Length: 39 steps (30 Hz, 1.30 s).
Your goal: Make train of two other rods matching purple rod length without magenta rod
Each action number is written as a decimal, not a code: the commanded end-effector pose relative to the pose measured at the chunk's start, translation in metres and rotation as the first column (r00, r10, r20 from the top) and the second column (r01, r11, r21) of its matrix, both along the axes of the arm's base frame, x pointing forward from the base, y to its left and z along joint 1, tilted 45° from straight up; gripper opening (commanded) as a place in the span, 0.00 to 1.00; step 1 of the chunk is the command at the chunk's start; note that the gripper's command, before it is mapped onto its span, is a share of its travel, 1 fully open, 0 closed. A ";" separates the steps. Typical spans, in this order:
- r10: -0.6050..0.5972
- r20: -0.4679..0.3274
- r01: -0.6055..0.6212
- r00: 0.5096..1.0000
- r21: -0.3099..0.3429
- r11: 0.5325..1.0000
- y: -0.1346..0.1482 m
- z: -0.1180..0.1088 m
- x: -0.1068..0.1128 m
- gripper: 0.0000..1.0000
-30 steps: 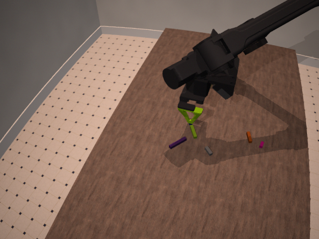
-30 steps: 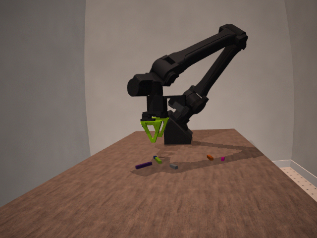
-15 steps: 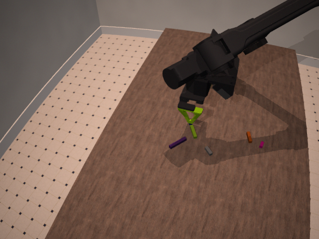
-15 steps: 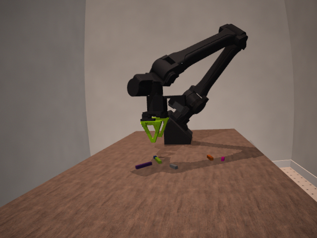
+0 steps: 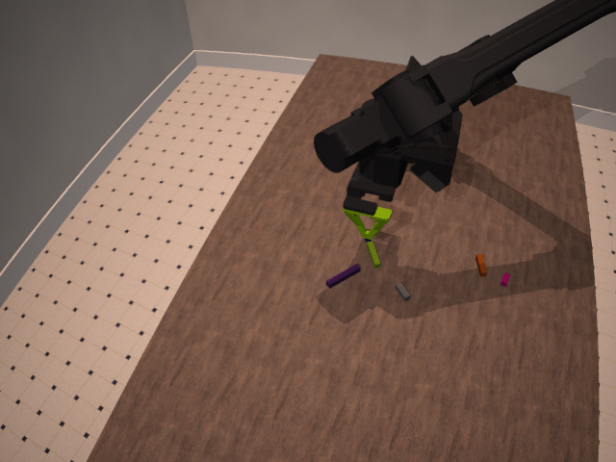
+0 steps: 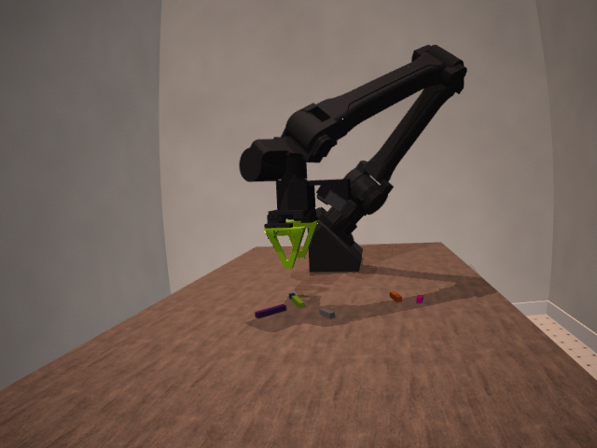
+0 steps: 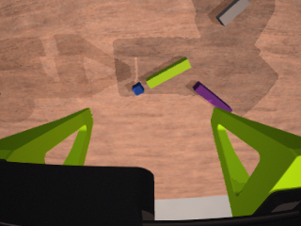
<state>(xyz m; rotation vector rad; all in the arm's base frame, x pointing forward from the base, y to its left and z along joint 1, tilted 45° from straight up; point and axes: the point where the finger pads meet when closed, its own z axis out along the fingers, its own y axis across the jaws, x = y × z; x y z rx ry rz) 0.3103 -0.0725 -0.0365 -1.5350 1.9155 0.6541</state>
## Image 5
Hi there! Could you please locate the grey rectangular bar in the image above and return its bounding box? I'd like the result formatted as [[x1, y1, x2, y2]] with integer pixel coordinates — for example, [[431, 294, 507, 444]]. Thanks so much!
[[395, 282, 410, 301]]

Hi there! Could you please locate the lime green rectangular bar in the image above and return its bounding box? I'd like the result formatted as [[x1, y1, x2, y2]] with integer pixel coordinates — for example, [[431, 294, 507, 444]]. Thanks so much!
[[367, 242, 380, 269]]

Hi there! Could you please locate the purple rod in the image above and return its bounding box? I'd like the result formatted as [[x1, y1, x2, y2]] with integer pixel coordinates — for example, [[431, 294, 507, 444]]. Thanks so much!
[[326, 264, 360, 289]]

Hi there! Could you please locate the orange rod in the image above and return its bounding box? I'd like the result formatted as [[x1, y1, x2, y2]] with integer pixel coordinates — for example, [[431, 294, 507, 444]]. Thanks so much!
[[475, 254, 487, 277]]

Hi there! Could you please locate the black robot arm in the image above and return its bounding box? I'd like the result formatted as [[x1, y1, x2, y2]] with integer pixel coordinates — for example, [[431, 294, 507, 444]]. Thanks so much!
[[314, 0, 616, 192]]

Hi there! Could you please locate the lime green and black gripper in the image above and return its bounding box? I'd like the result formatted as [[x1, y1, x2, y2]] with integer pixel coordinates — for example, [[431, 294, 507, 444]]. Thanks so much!
[[343, 143, 401, 240]]

